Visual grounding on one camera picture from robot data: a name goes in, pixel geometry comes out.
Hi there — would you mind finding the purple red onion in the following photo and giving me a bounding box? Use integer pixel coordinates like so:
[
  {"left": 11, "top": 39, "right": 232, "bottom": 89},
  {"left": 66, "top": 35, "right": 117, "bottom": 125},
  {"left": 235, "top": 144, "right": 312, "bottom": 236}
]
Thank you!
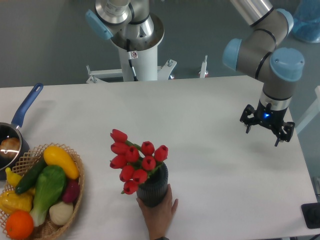
[{"left": 61, "top": 179, "right": 80, "bottom": 203}]

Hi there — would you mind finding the yellow squash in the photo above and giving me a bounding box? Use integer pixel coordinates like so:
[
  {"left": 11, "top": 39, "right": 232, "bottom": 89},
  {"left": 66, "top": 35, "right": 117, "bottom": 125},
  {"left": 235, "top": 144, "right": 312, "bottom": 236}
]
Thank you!
[{"left": 43, "top": 145, "right": 80, "bottom": 180}]

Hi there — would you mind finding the white metal frame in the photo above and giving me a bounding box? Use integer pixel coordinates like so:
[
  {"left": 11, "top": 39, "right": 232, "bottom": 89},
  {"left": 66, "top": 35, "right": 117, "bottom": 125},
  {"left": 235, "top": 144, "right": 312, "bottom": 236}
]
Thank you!
[{"left": 295, "top": 85, "right": 320, "bottom": 134}]

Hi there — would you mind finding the black device at table edge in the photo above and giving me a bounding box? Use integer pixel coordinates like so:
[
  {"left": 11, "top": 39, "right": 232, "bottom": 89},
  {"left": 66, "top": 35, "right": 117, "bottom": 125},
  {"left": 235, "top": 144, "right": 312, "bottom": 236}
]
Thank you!
[{"left": 301, "top": 202, "right": 320, "bottom": 229}]

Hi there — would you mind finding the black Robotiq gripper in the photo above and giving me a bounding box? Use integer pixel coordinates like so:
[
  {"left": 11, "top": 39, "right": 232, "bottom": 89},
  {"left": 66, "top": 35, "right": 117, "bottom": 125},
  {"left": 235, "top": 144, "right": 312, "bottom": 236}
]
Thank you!
[{"left": 240, "top": 99, "right": 295, "bottom": 147}]

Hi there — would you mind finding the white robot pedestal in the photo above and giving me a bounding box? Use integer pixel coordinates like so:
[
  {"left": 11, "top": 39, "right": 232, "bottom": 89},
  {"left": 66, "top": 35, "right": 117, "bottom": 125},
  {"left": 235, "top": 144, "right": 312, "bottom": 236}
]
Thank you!
[{"left": 86, "top": 13, "right": 177, "bottom": 83}]

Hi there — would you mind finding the small yellow banana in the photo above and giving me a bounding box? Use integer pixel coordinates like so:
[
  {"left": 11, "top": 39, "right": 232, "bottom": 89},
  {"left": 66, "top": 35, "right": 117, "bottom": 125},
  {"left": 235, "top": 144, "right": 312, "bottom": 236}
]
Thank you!
[{"left": 5, "top": 167, "right": 23, "bottom": 188}]

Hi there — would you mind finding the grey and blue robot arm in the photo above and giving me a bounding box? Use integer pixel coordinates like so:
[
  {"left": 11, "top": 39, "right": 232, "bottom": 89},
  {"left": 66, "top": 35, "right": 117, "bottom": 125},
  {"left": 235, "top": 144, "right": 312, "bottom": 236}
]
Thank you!
[{"left": 85, "top": 0, "right": 305, "bottom": 142}]

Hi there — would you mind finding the blue handled saucepan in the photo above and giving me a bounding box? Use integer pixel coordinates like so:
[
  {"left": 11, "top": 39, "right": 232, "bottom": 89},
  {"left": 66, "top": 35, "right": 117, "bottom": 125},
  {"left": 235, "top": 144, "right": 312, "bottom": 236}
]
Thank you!
[{"left": 0, "top": 83, "right": 44, "bottom": 181}]

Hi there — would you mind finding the orange fruit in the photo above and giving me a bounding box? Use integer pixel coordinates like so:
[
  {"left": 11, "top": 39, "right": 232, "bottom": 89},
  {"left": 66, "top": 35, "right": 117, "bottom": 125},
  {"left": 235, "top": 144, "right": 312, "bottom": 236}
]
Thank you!
[{"left": 5, "top": 210, "right": 34, "bottom": 240}]

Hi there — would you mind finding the blue transparent bag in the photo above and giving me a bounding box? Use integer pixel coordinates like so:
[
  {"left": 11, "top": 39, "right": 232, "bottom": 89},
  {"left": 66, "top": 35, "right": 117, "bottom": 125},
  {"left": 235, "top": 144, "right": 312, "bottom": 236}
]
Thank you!
[{"left": 292, "top": 0, "right": 320, "bottom": 43}]

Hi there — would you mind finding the yellow bell pepper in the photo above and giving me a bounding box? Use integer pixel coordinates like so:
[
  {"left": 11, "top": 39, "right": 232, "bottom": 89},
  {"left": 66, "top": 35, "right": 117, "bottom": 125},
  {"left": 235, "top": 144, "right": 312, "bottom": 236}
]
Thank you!
[{"left": 0, "top": 190, "right": 33, "bottom": 215}]

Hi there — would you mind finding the dark green cucumber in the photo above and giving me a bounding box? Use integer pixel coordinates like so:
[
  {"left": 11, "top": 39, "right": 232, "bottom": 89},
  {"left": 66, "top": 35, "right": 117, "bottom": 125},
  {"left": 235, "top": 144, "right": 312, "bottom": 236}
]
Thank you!
[{"left": 14, "top": 157, "right": 47, "bottom": 195}]

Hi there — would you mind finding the white garlic bulb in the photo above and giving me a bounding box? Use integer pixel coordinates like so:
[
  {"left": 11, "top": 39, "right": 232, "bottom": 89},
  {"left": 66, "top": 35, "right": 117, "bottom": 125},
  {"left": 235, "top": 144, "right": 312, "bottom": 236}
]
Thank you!
[{"left": 49, "top": 201, "right": 74, "bottom": 226}]

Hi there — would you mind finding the dark grey ribbed vase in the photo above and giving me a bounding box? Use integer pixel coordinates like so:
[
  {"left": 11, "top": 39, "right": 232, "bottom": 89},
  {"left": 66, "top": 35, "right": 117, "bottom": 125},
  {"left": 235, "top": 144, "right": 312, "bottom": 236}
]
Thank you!
[{"left": 136, "top": 163, "right": 169, "bottom": 208}]

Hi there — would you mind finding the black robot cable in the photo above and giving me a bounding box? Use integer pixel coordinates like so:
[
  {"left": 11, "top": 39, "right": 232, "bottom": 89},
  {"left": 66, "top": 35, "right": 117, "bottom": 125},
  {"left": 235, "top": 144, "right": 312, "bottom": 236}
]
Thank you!
[{"left": 125, "top": 38, "right": 139, "bottom": 82}]

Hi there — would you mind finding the bare human hand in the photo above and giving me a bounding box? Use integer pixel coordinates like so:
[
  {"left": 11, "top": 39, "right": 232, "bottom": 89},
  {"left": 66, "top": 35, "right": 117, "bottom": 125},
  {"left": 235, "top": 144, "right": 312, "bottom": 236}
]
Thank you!
[{"left": 136, "top": 184, "right": 179, "bottom": 240}]

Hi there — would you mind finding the red tulip bouquet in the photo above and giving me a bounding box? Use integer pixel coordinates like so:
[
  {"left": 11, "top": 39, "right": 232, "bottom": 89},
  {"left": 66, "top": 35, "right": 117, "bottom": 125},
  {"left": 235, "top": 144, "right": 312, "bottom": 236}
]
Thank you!
[{"left": 109, "top": 129, "right": 169, "bottom": 195}]

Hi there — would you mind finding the green bok choy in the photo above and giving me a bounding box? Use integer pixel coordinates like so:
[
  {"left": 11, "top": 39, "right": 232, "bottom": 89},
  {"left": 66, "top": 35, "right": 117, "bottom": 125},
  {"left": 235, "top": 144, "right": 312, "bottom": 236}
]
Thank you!
[{"left": 30, "top": 165, "right": 67, "bottom": 227}]

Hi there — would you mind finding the brown bread roll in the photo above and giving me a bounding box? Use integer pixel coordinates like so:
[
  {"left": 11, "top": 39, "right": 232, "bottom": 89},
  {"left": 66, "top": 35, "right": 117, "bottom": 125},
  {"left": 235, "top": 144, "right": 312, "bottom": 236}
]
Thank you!
[{"left": 0, "top": 137, "right": 20, "bottom": 160}]

